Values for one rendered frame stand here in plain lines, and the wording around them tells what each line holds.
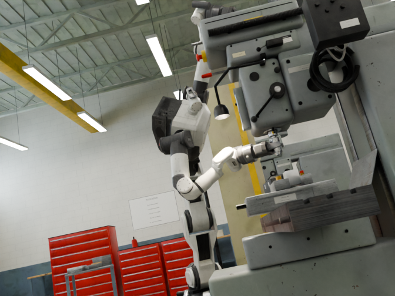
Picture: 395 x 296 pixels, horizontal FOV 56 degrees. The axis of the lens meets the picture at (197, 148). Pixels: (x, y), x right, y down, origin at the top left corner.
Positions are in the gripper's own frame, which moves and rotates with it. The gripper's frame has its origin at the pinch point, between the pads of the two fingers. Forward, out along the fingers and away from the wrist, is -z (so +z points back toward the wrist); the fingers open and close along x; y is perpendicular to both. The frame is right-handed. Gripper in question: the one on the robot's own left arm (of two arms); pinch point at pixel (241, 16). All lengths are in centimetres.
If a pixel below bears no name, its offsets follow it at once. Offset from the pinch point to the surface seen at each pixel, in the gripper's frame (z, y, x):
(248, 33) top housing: -11.3, -13.3, 12.7
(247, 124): -20, -54, 5
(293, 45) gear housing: -31.3, -14.1, 6.7
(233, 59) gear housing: -8.4, -27.3, 14.5
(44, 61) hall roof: 728, 69, -532
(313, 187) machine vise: -58, -74, 22
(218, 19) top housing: 3.8, -10.0, 16.1
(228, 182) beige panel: 32, -86, -158
